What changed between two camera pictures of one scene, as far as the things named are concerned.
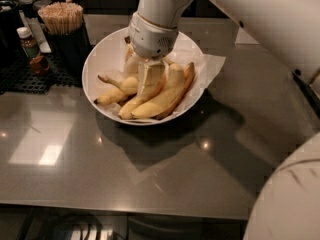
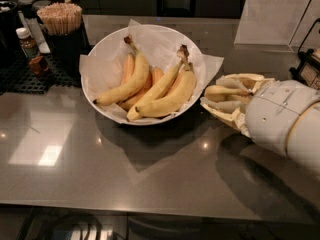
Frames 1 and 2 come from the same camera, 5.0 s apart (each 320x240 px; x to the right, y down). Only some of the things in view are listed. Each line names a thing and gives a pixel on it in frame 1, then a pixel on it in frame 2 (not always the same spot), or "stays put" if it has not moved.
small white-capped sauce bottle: (28, 43) stays put
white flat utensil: (37, 32) stays put
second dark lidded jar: (39, 4) stays put
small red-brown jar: (39, 64) stays put
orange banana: (130, 54) → (128, 69)
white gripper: (150, 40) → (275, 114)
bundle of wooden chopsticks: (62, 18) stays put
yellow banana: (130, 84) → (215, 93)
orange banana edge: (190, 75) → (154, 75)
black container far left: (10, 33) stays put
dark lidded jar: (26, 4) stays put
